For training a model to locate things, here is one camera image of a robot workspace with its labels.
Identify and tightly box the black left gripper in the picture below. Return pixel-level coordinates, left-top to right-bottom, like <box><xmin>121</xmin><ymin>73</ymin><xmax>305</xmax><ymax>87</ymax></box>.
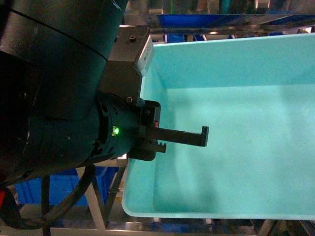
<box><xmin>93</xmin><ymin>92</ymin><xmax>209</xmax><ymax>161</ymax></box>

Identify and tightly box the turquoise plastic bin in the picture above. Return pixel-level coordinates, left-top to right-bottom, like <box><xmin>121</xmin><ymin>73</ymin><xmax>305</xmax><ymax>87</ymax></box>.
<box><xmin>123</xmin><ymin>33</ymin><xmax>315</xmax><ymax>220</ymax></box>

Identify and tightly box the blue bin below shelf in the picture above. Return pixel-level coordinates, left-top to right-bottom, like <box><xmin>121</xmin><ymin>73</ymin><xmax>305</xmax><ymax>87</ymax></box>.
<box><xmin>15</xmin><ymin>167</ymin><xmax>119</xmax><ymax>206</ymax></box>

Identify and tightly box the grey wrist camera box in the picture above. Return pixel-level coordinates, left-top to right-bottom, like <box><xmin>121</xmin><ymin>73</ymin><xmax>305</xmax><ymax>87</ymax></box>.
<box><xmin>98</xmin><ymin>26</ymin><xmax>155</xmax><ymax>107</ymax></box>

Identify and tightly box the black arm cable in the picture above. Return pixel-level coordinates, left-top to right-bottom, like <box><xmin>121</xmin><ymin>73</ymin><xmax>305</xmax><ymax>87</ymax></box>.
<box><xmin>0</xmin><ymin>164</ymin><xmax>97</xmax><ymax>231</ymax></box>

